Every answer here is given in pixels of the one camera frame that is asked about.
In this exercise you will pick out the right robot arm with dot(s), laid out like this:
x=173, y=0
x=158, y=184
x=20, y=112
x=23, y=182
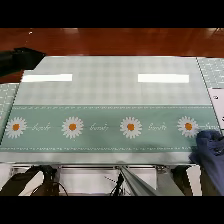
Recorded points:
x=193, y=180

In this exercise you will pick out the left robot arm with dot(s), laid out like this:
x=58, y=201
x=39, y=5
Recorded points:
x=20, y=183

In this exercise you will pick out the silver frame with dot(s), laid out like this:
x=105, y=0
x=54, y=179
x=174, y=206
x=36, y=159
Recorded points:
x=140, y=183

